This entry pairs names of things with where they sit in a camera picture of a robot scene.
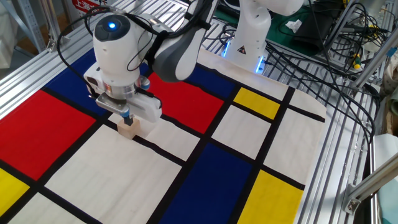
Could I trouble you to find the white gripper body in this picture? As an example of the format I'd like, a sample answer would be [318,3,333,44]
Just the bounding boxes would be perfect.
[83,63,163,123]

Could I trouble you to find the small wooden cube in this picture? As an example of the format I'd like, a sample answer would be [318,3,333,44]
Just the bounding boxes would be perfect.
[116,119,141,140]

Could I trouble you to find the Mondrian pattern cloth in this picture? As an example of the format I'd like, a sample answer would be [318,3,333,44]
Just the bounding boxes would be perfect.
[0,48,327,224]

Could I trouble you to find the red and white sign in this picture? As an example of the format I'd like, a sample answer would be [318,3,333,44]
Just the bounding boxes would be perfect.
[67,0,125,25]

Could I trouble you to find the perforated grey steel upright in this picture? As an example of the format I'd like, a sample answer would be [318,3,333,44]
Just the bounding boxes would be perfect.
[15,0,47,53]

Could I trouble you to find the green mat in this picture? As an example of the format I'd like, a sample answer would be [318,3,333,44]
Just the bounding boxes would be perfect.
[214,0,331,57]

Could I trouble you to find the crumpled white paper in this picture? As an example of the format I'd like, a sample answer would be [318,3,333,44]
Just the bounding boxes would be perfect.
[285,19,303,34]

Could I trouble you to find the black pouch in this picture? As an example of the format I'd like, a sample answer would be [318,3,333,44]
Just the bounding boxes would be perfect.
[293,11,336,56]

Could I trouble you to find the yellow green screwdriver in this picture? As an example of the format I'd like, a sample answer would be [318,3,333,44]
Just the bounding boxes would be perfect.
[351,52,363,70]

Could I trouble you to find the white sheet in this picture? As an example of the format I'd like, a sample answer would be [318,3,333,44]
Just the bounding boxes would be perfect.
[372,133,398,224]

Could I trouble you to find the beige cloth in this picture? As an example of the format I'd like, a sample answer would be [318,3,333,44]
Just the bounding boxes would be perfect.
[381,58,398,98]

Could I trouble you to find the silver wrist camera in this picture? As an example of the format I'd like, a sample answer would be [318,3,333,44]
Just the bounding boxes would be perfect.
[95,92,131,118]

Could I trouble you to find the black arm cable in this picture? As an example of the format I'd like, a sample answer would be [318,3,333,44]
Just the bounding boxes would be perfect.
[57,0,218,94]

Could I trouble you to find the aluminium frame post with bracket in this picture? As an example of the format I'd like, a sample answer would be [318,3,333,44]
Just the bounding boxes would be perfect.
[39,0,65,53]

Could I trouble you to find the black cables from robot base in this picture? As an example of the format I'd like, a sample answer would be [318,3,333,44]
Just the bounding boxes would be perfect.
[264,40,379,146]

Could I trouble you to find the tangled black cables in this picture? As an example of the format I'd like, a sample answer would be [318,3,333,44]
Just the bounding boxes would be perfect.
[323,0,391,65]

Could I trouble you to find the slanted aluminium post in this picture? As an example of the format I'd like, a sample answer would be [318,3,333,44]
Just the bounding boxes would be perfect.
[351,37,398,91]

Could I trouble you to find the aluminium beam with corner bracket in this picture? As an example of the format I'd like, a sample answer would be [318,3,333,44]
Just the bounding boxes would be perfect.
[343,152,398,216]

